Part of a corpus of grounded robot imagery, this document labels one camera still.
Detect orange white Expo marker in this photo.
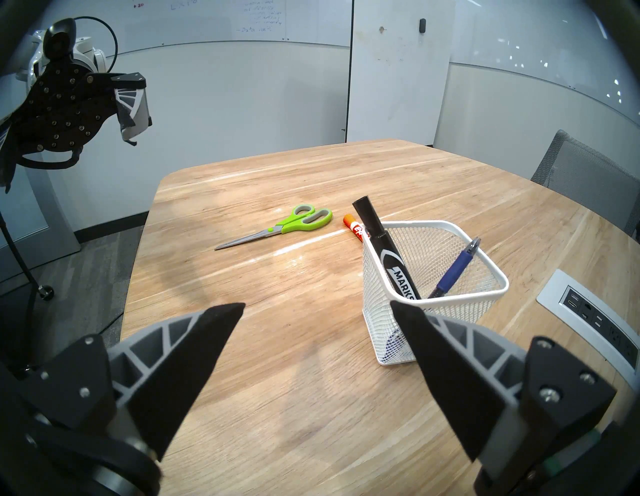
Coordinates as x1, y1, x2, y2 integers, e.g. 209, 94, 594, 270
343, 214, 368, 243

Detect blue ballpoint pen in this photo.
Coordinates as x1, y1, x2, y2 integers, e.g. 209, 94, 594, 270
427, 237, 482, 300

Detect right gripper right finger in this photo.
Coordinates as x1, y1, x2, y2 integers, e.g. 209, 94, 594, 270
390, 300, 617, 463

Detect grey table outlet panel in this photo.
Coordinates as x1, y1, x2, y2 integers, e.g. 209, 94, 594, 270
536, 269, 640, 376

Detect green handled scissors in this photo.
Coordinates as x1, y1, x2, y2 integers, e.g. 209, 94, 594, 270
214, 204, 334, 251

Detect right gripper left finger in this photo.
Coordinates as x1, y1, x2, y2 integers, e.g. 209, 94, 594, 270
22, 302, 246, 462

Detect rolling whiteboard on stand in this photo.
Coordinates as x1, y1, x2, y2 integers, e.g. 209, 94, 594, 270
345, 0, 457, 146

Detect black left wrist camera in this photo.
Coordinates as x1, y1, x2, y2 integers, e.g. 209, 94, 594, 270
42, 19, 78, 65

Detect large wall glass board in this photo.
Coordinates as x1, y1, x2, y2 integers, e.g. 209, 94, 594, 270
450, 0, 640, 121

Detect black permanent marker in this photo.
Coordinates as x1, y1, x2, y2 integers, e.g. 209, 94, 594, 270
352, 196, 423, 351

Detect grey mesh office chair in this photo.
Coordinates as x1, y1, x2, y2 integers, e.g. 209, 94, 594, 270
530, 129, 640, 236

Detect side wall glass board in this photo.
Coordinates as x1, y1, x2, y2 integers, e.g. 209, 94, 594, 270
0, 0, 351, 57

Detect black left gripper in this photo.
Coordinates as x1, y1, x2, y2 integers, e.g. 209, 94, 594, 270
0, 61, 153, 195

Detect white mesh pen holder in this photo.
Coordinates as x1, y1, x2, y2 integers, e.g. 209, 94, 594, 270
361, 220, 510, 366

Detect black left wrist camera cable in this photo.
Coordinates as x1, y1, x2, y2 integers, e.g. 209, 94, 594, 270
75, 16, 120, 73

